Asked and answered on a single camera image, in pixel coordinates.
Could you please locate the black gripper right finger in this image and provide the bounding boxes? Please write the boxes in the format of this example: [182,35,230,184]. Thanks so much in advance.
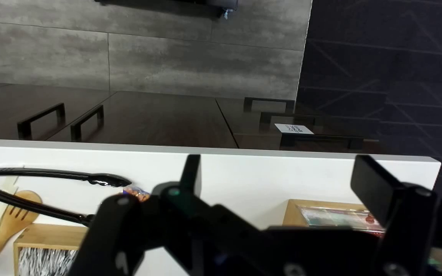
[350,155,439,276]

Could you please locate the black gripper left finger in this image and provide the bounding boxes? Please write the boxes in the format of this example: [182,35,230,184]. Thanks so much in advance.
[179,155,201,195]

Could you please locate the wooden tea bag box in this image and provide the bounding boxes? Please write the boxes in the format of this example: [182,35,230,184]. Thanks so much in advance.
[282,198,442,273]

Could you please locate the small wooden creamer box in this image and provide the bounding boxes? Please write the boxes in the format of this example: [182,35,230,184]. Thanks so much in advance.
[12,224,87,276]

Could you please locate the cabinet door handle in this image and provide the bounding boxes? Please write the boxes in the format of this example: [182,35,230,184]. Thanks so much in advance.
[16,103,66,140]
[70,106,104,141]

